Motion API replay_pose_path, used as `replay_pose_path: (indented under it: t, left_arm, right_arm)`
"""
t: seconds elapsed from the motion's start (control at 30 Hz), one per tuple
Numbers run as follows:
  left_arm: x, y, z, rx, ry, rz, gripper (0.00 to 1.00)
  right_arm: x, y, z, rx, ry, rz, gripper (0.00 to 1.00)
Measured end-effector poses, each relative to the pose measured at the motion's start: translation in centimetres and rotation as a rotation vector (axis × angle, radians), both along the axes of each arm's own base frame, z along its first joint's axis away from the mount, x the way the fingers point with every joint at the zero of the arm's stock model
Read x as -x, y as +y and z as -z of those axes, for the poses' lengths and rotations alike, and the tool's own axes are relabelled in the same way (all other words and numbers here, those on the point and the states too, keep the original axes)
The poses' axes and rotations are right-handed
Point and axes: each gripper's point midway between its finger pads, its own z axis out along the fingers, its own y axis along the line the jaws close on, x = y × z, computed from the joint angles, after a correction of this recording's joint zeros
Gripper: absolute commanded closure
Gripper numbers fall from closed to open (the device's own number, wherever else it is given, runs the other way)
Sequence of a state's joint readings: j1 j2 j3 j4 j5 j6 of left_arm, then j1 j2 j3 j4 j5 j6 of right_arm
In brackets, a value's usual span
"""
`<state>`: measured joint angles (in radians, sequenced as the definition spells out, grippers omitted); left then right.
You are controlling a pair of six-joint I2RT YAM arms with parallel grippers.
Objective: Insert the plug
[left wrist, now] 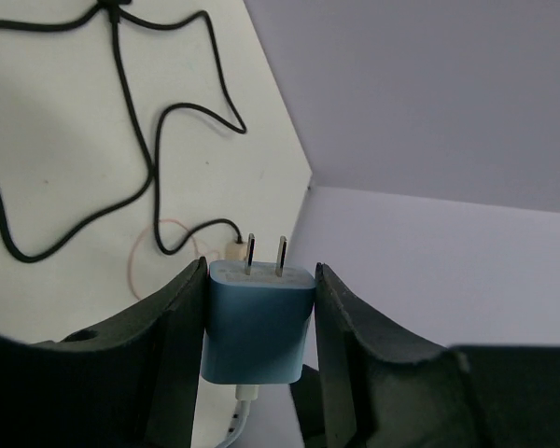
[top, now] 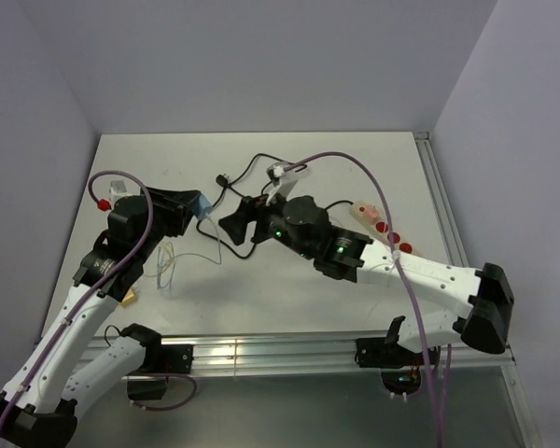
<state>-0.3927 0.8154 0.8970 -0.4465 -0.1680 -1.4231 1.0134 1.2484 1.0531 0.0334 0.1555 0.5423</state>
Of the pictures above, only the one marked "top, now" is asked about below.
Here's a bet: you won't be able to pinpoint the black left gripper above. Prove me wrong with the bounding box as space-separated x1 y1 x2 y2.
135 186 200 259

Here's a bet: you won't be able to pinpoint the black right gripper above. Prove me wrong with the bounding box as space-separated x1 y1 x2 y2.
219 185 316 259

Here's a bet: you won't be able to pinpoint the blue charger plug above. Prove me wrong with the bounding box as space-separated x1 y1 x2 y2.
193 194 213 221

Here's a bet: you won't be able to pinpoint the pink charger plug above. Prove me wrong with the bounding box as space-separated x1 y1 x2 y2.
359 205 383 227

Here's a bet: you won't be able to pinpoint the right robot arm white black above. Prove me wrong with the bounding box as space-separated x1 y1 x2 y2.
218 196 514 369

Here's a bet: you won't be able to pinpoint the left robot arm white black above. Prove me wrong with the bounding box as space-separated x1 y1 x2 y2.
0 189 204 447

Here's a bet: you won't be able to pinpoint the yellow charger plug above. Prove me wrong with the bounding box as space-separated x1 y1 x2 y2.
119 287 138 308

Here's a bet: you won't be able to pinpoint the beige power strip red sockets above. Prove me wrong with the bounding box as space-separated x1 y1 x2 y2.
349 201 421 256

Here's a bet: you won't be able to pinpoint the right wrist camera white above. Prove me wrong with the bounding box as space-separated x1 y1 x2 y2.
266 161 308 205

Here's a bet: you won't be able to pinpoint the black power strip cord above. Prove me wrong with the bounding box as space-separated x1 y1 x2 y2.
195 153 356 260

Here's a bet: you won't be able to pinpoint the left wrist camera grey red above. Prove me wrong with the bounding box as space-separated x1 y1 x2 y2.
97 180 131 212

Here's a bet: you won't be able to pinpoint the aluminium frame rail front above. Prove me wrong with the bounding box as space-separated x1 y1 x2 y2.
88 331 514 380

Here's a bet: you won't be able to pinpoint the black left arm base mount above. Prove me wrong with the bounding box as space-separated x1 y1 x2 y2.
126 344 198 412

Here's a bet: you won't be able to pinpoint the aluminium side rail right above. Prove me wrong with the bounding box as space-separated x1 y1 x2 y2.
413 132 469 267

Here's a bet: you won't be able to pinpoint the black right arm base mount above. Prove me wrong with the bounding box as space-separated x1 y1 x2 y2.
354 337 424 401

